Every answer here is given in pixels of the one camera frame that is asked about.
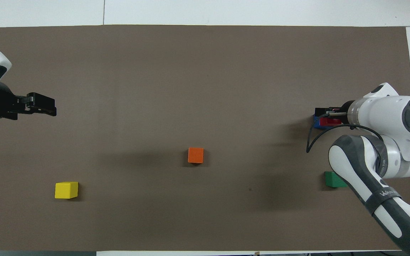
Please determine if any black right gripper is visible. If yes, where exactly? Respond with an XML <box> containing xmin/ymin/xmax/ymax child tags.
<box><xmin>314</xmin><ymin>100</ymin><xmax>356</xmax><ymax>126</ymax></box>

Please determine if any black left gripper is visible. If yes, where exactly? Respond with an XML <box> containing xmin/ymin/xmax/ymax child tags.
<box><xmin>0</xmin><ymin>82</ymin><xmax>57</xmax><ymax>121</ymax></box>

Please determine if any red wooden block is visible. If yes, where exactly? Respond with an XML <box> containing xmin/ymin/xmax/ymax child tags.
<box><xmin>319</xmin><ymin>117</ymin><xmax>343</xmax><ymax>128</ymax></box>

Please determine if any blue wooden block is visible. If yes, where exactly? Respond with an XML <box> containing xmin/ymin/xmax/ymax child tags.
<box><xmin>313</xmin><ymin>114</ymin><xmax>334</xmax><ymax>131</ymax></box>

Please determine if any green wooden block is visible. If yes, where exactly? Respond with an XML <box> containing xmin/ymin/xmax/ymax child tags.
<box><xmin>325</xmin><ymin>171</ymin><xmax>348</xmax><ymax>188</ymax></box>

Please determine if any yellow wooden block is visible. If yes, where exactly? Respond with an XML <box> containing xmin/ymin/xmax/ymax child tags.
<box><xmin>54</xmin><ymin>182</ymin><xmax>79</xmax><ymax>199</ymax></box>

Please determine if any orange wooden block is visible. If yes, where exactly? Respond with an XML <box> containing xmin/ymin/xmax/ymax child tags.
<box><xmin>188</xmin><ymin>147</ymin><xmax>204</xmax><ymax>164</ymax></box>

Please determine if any brown table mat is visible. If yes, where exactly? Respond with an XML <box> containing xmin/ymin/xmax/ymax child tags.
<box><xmin>0</xmin><ymin>25</ymin><xmax>410</xmax><ymax>251</ymax></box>

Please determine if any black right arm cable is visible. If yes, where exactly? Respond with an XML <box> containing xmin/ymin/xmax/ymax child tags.
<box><xmin>306</xmin><ymin>123</ymin><xmax>384</xmax><ymax>154</ymax></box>

